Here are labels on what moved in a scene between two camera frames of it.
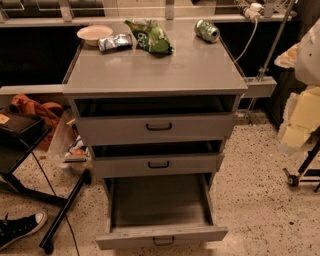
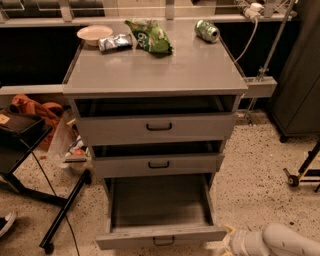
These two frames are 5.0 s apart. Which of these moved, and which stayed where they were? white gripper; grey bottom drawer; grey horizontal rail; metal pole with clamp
Moved: white gripper
Stayed: metal pole with clamp; grey bottom drawer; grey horizontal rail
